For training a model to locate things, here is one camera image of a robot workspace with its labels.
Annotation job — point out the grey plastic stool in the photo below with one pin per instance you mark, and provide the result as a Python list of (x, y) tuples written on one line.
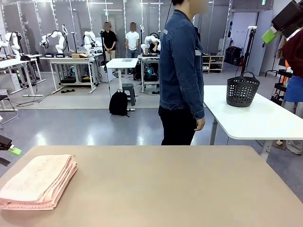
[(129, 91)]

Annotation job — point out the black backpack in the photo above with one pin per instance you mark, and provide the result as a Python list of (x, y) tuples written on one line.
[(118, 104)]

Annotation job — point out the black tripod with white top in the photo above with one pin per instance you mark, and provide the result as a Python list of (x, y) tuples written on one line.
[(248, 45)]

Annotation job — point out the person's right hand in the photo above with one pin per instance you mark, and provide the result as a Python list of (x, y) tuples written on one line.
[(200, 124)]

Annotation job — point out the standing person in white t-shirt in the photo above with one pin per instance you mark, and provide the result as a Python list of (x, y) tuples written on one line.
[(132, 40)]

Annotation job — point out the person's right forearm denim sleeve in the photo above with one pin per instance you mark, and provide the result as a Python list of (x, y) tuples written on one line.
[(197, 106)]

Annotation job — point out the black utility cart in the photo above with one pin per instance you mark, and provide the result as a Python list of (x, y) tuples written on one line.
[(281, 87)]

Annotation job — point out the person in maroon top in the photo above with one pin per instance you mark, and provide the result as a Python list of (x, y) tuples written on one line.
[(294, 56)]

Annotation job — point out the pink towel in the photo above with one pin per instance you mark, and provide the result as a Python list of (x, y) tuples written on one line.
[(35, 182)]

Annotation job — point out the brown cardboard box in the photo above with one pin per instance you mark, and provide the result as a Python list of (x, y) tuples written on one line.
[(79, 55)]

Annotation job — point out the computer tower with green light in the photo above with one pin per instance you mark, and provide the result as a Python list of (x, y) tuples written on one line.
[(150, 75)]

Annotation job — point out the black suitcase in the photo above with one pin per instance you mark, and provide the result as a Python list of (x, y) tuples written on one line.
[(233, 55)]

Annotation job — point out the black perforated laundry basket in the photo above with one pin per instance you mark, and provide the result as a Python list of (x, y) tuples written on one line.
[(241, 92)]

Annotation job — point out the black clothes rack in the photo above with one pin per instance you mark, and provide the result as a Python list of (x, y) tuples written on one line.
[(280, 49)]

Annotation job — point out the black power strip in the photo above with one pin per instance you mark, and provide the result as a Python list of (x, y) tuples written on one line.
[(68, 90)]

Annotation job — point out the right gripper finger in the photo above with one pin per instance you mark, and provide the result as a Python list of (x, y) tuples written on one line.
[(290, 32), (288, 16)]

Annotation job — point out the person in denim jacket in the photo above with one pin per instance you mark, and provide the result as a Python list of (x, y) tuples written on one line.
[(180, 71)]

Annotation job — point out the long white robot desk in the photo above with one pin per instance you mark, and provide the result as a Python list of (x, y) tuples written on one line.
[(71, 60)]

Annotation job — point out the standing person in black shirt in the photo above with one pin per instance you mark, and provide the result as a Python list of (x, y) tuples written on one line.
[(110, 41)]

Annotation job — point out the white desk with seated person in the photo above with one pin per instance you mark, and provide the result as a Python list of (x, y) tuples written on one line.
[(14, 62)]

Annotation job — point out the white desk with computer tower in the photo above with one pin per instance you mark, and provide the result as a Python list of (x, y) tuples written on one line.
[(146, 57)]

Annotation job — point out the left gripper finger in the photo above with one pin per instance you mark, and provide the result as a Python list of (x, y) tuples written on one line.
[(6, 143), (4, 161)]

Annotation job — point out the wooden shoe rack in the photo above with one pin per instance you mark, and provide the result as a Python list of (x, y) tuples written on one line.
[(213, 63)]

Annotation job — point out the grey door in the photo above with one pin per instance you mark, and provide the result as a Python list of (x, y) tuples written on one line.
[(262, 47)]

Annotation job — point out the small white standing desk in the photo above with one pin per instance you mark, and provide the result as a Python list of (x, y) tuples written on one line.
[(122, 63)]

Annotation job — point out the large white table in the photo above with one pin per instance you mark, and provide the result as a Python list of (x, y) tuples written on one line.
[(260, 118)]

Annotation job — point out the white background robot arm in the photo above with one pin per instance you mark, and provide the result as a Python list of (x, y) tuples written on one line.
[(14, 42), (148, 41), (90, 40), (59, 41)]

